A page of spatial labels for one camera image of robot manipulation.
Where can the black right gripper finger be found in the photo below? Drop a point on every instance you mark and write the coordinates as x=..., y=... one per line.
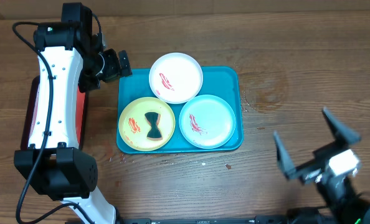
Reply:
x=284, y=161
x=341, y=132

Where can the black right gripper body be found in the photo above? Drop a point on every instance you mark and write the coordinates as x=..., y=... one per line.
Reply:
x=315, y=168

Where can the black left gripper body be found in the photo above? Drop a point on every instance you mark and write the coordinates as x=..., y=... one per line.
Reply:
x=97, y=66

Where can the white plate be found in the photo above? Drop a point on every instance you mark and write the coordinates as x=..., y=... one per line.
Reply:
x=176, y=78

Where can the yellow-green plate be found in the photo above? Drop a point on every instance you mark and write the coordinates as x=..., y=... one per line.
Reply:
x=133, y=127

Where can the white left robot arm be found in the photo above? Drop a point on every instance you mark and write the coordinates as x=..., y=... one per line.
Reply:
x=72, y=61

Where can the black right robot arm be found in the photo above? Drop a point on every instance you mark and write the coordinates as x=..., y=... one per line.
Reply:
x=345, y=204

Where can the dark red water tray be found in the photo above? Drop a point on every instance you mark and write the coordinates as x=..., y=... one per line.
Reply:
x=80, y=117

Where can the light blue plate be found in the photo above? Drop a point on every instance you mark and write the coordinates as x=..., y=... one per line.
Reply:
x=207, y=121

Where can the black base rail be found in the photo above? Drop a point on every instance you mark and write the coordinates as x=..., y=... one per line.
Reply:
x=259, y=219

